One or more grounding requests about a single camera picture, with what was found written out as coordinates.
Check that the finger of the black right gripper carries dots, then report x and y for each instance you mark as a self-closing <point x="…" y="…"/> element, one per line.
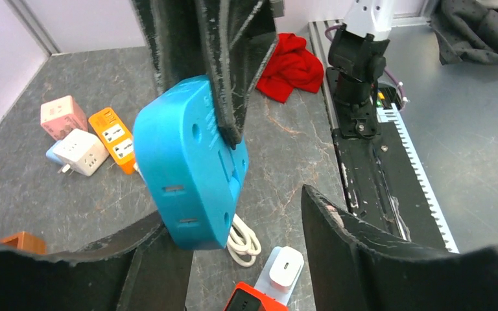
<point x="171" y="30"/>
<point x="238" y="39"/>

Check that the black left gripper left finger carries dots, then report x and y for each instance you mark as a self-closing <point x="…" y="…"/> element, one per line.
<point x="137" y="268"/>

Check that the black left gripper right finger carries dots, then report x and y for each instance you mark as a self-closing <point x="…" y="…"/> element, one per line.
<point x="356" y="266"/>

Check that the light blue power strip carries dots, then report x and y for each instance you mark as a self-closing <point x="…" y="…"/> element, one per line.
<point x="263" y="283"/>

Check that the blue square plug adapter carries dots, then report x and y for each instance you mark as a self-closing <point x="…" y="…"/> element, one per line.
<point x="194" y="177"/>

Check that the red cube socket adapter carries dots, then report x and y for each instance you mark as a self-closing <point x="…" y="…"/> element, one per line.
<point x="247" y="298"/>

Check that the white usb charger block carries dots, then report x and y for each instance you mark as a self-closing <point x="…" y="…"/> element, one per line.
<point x="286" y="268"/>

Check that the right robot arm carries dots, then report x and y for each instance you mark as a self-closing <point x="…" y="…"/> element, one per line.
<point x="357" y="52"/>

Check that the red cloth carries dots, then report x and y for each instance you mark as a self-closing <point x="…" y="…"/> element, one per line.
<point x="290" y="67"/>

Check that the wooden compartment tray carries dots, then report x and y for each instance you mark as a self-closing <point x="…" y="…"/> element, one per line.
<point x="26" y="242"/>

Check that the orange power strip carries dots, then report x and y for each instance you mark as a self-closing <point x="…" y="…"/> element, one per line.
<point x="116" y="137"/>

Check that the white cube socket adapter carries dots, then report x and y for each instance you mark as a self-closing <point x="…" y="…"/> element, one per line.
<point x="82" y="152"/>

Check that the pink cube socket adapter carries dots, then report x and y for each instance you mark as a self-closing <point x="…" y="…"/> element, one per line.
<point x="60" y="116"/>

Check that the light blue cube adapter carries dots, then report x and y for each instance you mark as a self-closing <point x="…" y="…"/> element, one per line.
<point x="52" y="156"/>

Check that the grey fabric outside cell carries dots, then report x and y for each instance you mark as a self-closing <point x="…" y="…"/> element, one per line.
<point x="466" y="31"/>

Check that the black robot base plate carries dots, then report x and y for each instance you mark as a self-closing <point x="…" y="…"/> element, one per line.
<point x="380" y="184"/>

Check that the white cable tray rail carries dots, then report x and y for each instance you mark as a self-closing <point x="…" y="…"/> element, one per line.
<point x="393" y="115"/>

